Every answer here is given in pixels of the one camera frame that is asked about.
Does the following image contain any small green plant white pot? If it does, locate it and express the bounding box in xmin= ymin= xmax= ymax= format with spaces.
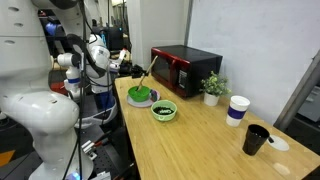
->
xmin=200 ymin=70 xmax=233 ymax=108

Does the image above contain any wooden spoon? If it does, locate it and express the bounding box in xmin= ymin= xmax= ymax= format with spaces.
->
xmin=136 ymin=55 xmax=160 ymax=93

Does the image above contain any pale lavender round plate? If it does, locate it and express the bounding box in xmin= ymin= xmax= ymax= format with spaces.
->
xmin=126 ymin=90 xmax=162 ymax=109

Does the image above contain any white and blue mobile robot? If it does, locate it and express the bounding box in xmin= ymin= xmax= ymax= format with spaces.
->
xmin=56 ymin=34 xmax=119 ymax=130

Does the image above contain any red and black microwave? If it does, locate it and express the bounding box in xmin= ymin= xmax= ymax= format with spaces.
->
xmin=150 ymin=44 xmax=224 ymax=99

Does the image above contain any bright dark green bowl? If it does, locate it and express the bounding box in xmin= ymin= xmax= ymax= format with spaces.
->
xmin=127 ymin=85 xmax=152 ymax=103

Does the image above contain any black optical breadboard base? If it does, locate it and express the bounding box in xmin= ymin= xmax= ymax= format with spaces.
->
xmin=74 ymin=124 xmax=143 ymax=180

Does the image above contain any black plastic cup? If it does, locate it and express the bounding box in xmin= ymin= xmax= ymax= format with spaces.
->
xmin=241 ymin=123 xmax=271 ymax=156

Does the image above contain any silver metal bracket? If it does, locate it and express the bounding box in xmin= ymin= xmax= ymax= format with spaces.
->
xmin=81 ymin=139 xmax=99 ymax=162

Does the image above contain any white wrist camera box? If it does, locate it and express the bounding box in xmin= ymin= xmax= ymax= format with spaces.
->
xmin=117 ymin=48 xmax=128 ymax=65

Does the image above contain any white paper cup blue band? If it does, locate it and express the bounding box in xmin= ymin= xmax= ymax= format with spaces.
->
xmin=225 ymin=94 xmax=251 ymax=128

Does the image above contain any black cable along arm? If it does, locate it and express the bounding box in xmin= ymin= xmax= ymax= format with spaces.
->
xmin=61 ymin=0 xmax=88 ymax=180

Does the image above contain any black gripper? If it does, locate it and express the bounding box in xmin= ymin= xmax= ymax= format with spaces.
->
xmin=118 ymin=62 xmax=150 ymax=80

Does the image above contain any light-green bowl with handles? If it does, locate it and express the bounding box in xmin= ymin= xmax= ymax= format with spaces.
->
xmin=150 ymin=99 xmax=178 ymax=122

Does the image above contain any grey metal frame beam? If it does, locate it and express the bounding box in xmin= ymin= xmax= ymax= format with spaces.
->
xmin=272 ymin=49 xmax=320 ymax=132

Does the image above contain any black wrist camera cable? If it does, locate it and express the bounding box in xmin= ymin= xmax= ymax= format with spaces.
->
xmin=66 ymin=33 xmax=116 ymax=88

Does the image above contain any dark coffee beans pile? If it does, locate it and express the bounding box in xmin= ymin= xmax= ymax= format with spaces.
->
xmin=153 ymin=106 xmax=176 ymax=116

